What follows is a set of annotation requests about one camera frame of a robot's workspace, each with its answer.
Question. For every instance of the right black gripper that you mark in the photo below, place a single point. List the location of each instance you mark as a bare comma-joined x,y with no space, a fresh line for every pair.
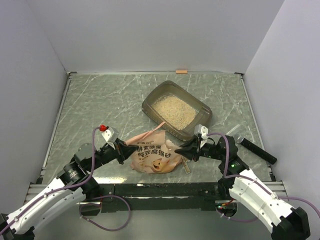
191,153

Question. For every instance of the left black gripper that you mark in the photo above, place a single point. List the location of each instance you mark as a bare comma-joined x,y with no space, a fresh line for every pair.
122,151

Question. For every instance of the orange cat litter bag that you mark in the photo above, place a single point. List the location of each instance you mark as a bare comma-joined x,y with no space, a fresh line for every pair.
155,153

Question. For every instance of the translucent plastic scoop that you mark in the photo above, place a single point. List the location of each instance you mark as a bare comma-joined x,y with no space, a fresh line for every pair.
237,133

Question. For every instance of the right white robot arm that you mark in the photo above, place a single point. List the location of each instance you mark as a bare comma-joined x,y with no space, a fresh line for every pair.
240,183

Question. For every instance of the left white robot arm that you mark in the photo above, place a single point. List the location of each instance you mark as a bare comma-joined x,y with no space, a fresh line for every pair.
73,184

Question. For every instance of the grey translucent litter box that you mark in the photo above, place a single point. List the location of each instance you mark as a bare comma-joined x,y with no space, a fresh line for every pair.
204,113

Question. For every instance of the beige cat litter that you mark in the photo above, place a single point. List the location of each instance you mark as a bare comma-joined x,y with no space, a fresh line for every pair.
175,111

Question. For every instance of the black cylindrical tool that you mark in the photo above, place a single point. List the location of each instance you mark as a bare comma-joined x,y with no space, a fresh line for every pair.
257,150

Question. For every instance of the orange tape piece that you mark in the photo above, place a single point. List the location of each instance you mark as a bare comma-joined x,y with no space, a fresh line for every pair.
181,72

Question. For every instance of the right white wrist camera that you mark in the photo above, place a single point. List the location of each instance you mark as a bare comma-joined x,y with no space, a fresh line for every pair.
201,133

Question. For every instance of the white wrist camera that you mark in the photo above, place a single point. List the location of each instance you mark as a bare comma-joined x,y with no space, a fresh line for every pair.
109,134
201,133

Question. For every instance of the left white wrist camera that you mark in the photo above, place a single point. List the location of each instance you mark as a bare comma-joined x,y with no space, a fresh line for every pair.
109,134

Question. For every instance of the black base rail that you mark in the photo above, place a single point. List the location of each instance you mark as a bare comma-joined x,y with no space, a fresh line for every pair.
205,196

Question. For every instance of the aluminium frame rail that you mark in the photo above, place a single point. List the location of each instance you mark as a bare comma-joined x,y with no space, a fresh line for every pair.
275,186

